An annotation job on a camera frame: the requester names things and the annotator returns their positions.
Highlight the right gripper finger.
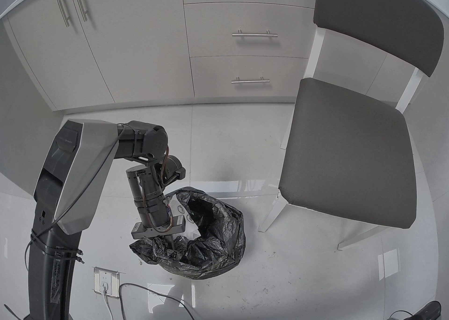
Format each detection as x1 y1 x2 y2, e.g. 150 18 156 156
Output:
414 300 442 320

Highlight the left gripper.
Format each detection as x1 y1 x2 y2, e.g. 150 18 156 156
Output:
126 166 186 252

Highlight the white printed wrapper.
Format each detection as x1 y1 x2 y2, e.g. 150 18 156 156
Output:
168 195 201 242

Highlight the black plastic bag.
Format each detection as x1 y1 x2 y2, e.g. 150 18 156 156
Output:
129 187 246 280

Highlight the dark grey white-legged chair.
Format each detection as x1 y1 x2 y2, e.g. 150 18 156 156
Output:
258 0 445 251

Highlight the pale grey cabinet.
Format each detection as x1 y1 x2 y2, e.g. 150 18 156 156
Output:
0 0 427 113

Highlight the white cable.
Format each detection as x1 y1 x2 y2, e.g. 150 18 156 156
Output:
100 282 114 320

